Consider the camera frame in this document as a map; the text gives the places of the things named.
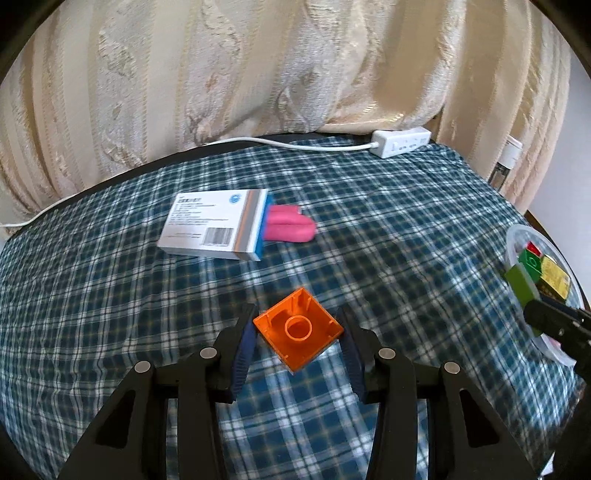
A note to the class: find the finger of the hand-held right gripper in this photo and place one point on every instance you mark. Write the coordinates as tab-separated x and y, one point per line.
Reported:
575	348
554	316

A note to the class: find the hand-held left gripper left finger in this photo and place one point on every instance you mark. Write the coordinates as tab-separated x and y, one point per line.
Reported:
244	350

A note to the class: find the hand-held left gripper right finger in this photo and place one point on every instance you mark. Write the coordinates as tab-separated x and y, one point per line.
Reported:
353	355

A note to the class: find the black box with yellow label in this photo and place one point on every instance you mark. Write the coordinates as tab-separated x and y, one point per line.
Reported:
554	277

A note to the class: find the green dotted building block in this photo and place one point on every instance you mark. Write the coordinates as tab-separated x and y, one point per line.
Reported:
521	284

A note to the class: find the orange toy building block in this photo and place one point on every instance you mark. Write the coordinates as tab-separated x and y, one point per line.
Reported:
300	330

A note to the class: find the red toy building block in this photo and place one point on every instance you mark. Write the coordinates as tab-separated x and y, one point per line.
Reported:
534	249

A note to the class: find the clear plastic container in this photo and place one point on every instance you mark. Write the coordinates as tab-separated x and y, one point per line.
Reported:
517	237

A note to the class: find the pink rubber toy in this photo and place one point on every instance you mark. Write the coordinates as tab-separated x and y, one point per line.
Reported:
291	226

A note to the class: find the white medicine box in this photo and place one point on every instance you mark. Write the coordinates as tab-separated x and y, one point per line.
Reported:
207	221

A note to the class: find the blue plaid tablecloth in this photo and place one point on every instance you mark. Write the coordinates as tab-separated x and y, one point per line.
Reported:
415	230

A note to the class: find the clear bottle with white cap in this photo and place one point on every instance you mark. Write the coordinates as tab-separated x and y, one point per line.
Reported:
507	159

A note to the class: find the white power strip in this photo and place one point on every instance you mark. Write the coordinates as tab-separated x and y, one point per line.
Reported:
400	141

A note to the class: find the cream patterned curtain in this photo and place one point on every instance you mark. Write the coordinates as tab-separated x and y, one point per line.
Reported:
231	69

